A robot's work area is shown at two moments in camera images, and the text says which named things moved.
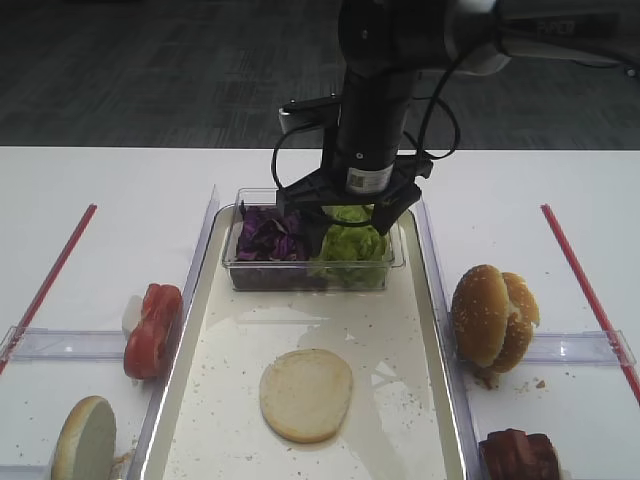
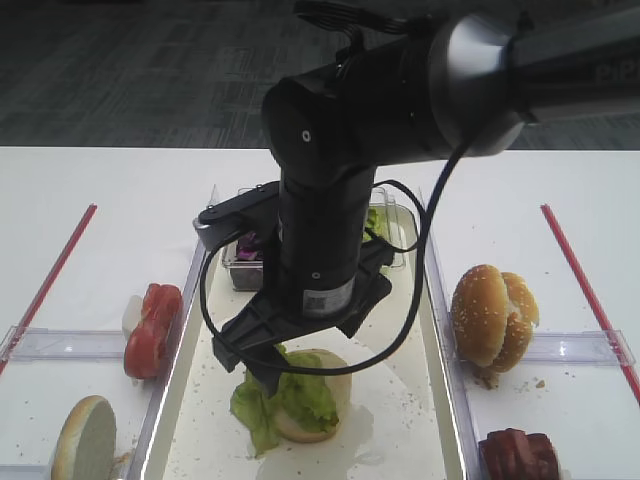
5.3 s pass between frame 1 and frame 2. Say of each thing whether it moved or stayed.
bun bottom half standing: stayed
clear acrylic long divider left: stayed
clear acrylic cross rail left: stayed
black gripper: moved
